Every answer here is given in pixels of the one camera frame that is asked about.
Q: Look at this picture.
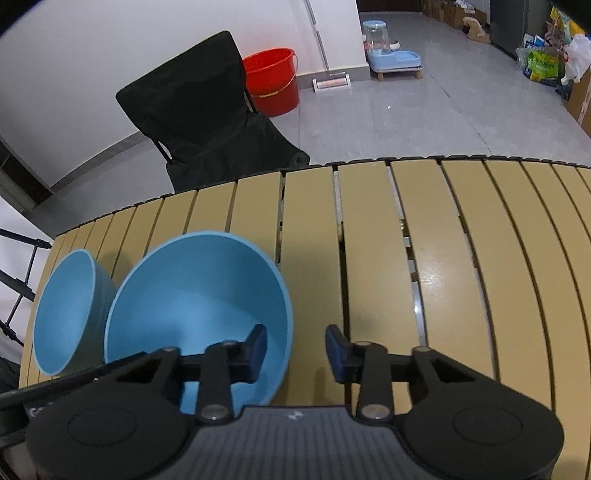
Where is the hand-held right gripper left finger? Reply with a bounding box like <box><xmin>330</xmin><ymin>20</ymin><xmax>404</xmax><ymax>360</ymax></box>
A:
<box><xmin>115</xmin><ymin>324</ymin><xmax>269</xmax><ymax>423</ymax></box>

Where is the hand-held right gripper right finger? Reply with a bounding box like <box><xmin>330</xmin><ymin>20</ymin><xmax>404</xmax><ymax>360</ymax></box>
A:
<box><xmin>325</xmin><ymin>324</ymin><xmax>476</xmax><ymax>422</ymax></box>

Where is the blue bowl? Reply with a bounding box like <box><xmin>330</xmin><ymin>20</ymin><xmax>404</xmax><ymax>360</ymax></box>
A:
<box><xmin>104</xmin><ymin>231</ymin><xmax>295</xmax><ymax>416</ymax></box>
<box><xmin>32</xmin><ymin>248</ymin><xmax>117</xmax><ymax>376</ymax></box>

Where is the black metal stand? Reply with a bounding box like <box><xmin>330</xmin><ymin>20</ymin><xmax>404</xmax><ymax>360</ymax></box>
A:
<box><xmin>0</xmin><ymin>226</ymin><xmax>53</xmax><ymax>345</ymax></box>

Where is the black folding chair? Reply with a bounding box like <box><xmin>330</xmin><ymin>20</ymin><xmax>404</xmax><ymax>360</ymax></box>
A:
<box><xmin>115</xmin><ymin>31</ymin><xmax>311</xmax><ymax>195</ymax></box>

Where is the white flat mop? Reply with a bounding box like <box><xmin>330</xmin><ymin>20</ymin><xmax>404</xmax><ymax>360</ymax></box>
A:
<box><xmin>305</xmin><ymin>0</ymin><xmax>354</xmax><ymax>92</ymax></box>

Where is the red plastic bucket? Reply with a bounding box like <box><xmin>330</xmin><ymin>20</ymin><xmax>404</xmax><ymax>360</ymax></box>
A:
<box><xmin>242</xmin><ymin>47</ymin><xmax>300</xmax><ymax>117</ymax></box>

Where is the blue pet feeder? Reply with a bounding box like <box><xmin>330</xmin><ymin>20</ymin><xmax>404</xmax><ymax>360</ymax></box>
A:
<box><xmin>361</xmin><ymin>19</ymin><xmax>424</xmax><ymax>83</ymax></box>

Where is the large cardboard box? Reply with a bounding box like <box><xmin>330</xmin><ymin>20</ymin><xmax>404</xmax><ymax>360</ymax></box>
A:
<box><xmin>565</xmin><ymin>71</ymin><xmax>591</xmax><ymax>138</ymax></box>

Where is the green bag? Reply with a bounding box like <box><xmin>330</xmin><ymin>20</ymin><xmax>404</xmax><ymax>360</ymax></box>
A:
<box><xmin>526</xmin><ymin>48</ymin><xmax>561</xmax><ymax>84</ymax></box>

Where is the small open cardboard box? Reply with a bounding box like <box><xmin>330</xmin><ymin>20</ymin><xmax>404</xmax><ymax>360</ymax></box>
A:
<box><xmin>422</xmin><ymin>0</ymin><xmax>490</xmax><ymax>29</ymax></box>

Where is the dark grey cabinet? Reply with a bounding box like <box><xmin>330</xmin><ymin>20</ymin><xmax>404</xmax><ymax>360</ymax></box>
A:
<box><xmin>489</xmin><ymin>0</ymin><xmax>555</xmax><ymax>59</ymax></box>

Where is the white plastic bag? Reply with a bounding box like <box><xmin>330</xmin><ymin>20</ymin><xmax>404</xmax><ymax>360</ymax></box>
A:
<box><xmin>560</xmin><ymin>34</ymin><xmax>591</xmax><ymax>85</ymax></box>

